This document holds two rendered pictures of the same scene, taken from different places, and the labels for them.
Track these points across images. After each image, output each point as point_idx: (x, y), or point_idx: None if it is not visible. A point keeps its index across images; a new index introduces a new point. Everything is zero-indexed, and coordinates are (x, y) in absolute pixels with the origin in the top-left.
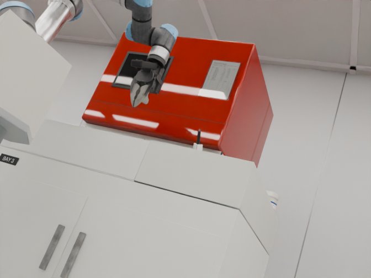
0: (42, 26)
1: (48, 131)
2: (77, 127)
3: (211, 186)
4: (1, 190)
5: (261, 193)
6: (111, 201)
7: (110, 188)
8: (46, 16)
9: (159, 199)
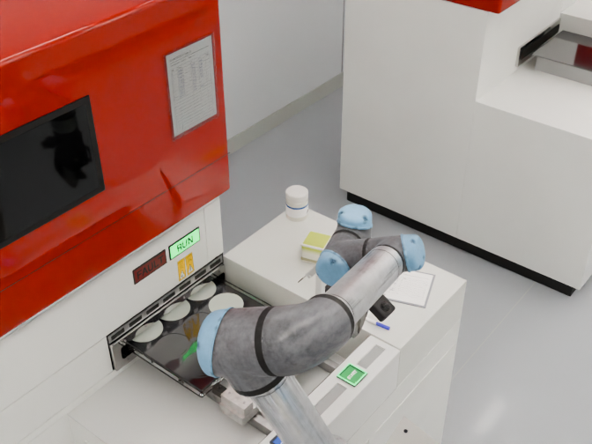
0: (328, 432)
1: None
2: (330, 424)
3: (445, 325)
4: None
5: None
6: (385, 418)
7: (381, 414)
8: (313, 418)
9: (417, 373)
